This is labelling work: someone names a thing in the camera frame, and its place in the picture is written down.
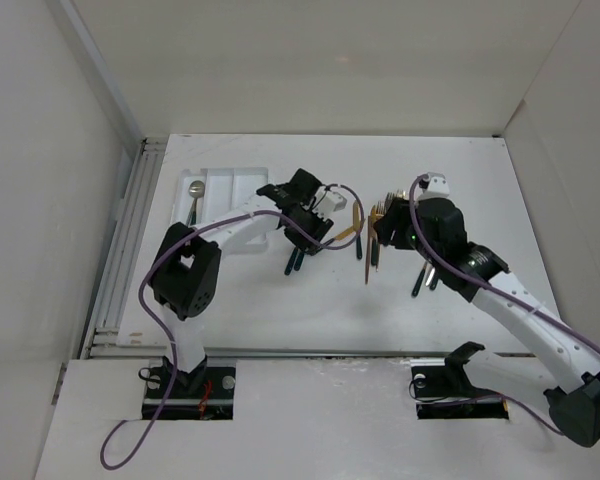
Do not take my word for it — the silver spoon thin handle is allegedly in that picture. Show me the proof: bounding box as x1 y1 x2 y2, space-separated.
187 180 205 226

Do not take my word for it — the aluminium rail frame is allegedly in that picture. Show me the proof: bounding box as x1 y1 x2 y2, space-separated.
77 138 167 359

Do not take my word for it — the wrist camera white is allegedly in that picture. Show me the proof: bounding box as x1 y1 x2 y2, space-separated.
417 172 450 201
311 186 347 218

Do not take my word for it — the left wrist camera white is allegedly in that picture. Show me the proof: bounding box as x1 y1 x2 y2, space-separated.
311 186 347 218

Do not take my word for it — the gold fork green handle right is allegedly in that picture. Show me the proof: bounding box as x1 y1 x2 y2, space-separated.
411 262 428 298

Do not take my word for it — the gold knife green handle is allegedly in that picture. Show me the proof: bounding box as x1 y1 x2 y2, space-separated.
352 201 364 261
332 220 365 241

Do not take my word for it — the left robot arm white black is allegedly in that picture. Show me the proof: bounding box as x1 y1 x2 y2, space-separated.
138 169 347 397

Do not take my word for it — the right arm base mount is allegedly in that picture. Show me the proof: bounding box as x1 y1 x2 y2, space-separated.
408 341 509 420

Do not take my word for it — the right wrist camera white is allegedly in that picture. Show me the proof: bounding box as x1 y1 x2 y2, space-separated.
417 172 450 201

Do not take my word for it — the white divided utensil tray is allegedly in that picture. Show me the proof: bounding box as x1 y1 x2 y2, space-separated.
168 167 270 254

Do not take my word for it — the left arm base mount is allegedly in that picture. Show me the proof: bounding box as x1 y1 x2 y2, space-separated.
138 357 237 421

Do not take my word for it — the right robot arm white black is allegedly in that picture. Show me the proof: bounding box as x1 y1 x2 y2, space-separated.
373 196 600 447

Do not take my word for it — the gold spoon green handle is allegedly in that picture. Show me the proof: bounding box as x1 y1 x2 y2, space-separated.
284 249 298 276
293 251 305 271

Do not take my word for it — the gold knife green handle upright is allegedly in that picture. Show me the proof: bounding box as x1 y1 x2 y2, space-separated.
352 201 364 261

